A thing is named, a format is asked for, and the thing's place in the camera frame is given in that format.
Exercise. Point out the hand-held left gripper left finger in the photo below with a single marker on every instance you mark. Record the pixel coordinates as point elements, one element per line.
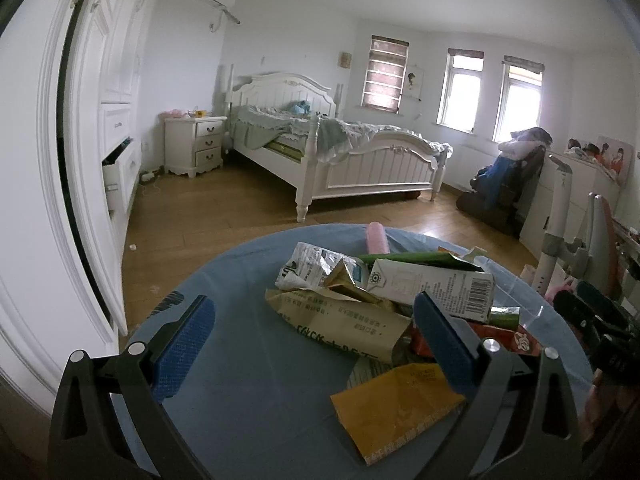
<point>182,340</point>

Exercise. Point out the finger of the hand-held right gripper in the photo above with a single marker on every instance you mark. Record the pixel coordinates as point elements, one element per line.
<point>575,312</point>
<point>600,297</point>

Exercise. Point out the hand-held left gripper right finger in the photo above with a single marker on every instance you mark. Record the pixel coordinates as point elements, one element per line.
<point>442,342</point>

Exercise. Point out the white carton with barcode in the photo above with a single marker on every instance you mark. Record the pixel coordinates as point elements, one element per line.
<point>425,285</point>

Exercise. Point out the red snack wrapper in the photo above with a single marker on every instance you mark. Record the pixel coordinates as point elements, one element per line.
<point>505,341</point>

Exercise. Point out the yellow packet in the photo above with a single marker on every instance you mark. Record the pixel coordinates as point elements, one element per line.
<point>395,410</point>

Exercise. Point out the beige paper bag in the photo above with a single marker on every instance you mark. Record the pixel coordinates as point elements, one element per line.
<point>330,322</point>

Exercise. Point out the pink roll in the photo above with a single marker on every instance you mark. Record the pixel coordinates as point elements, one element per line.
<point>377,238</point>

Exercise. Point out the white milk carton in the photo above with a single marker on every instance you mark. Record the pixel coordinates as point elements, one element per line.
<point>305,266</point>

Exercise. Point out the person's right hand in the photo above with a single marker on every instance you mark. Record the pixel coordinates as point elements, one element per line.
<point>612,410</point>

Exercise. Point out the pink toy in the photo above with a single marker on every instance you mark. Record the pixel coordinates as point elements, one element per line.
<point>562,290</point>

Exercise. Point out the blue tablecloth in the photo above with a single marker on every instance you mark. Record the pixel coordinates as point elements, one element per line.
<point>235,340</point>

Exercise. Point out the white cabinet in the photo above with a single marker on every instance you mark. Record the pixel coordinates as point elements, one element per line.
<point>575,195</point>

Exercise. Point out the poster with figures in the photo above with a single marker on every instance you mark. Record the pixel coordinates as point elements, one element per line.
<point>607,157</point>

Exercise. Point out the chair with piled clothes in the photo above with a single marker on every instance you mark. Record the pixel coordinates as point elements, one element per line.
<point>505,180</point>

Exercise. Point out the white wardrobe drawer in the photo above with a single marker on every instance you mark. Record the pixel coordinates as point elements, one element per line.
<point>120,170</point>

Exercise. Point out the white wooden bed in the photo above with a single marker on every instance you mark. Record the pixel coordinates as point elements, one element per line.
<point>370,165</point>

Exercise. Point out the white nightstand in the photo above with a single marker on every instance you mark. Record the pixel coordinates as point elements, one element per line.
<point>197,145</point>

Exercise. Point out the wide window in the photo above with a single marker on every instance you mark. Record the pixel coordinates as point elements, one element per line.
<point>517,102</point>

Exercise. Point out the light green blanket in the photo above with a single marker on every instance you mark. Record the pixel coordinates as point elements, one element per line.
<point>255,130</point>

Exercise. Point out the narrow window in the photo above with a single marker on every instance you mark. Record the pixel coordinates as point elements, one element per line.
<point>460,92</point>

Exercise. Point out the blue plush toy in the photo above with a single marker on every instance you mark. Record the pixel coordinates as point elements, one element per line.
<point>300,107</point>

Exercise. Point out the window with striped blind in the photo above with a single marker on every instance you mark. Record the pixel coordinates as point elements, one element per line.
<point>384,75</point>

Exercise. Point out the white wardrobe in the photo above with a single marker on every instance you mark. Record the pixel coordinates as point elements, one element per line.
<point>95,60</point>

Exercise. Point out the wall poster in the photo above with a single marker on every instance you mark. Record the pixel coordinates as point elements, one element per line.
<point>413,82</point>

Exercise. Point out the small wall hanging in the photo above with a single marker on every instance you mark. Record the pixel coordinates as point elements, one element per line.
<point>345,59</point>

